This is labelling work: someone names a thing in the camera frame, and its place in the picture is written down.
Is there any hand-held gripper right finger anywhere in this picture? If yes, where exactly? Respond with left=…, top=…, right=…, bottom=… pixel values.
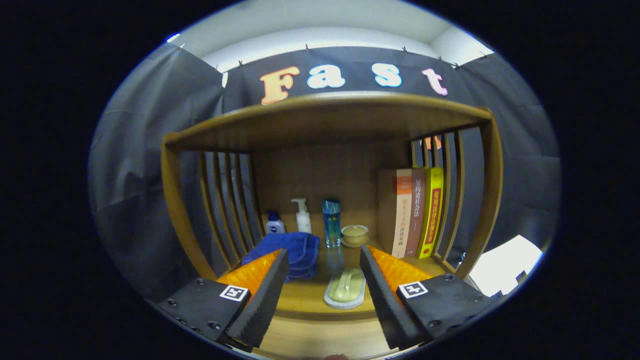
left=359, top=244, right=501, bottom=351

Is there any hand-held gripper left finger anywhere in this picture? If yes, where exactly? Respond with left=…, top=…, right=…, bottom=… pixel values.
left=157, top=248, right=291, bottom=351

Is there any wooden drawer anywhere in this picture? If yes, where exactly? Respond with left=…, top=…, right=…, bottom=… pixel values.
left=257, top=316, right=396, bottom=360

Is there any wooden countertop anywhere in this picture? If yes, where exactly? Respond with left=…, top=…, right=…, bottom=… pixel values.
left=215, top=212, right=451, bottom=321

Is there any wooden cabinet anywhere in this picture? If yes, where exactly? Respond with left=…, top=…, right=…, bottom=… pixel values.
left=160, top=91, right=504, bottom=358

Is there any blue folded towel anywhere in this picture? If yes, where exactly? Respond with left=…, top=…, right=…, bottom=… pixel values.
left=241, top=231, right=321, bottom=282

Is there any tan lidded tea cup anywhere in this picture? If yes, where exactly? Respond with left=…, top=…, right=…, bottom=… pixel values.
left=340, top=224, right=370, bottom=249

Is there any small white blue-capped bottle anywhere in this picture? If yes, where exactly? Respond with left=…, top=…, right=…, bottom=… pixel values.
left=265, top=210, right=287, bottom=235

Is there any beige book orange label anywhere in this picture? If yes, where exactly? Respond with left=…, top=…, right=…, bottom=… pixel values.
left=377, top=168, right=414, bottom=259

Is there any brown book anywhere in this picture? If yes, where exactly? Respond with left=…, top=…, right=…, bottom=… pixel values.
left=404, top=167, right=427, bottom=258

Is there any white pump bottle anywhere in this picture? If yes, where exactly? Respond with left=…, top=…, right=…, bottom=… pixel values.
left=291, top=198, right=313, bottom=234

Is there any tall blue glass bottle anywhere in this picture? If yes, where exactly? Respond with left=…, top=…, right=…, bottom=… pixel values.
left=322, top=198, right=342, bottom=249

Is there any yellow book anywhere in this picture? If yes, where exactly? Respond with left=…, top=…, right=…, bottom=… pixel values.
left=417, top=166, right=445, bottom=260

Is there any white machine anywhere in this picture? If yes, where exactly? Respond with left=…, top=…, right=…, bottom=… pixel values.
left=467, top=235, right=544, bottom=298

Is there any black backdrop cloth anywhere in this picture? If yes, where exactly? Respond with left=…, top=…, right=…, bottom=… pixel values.
left=89, top=42, right=560, bottom=301

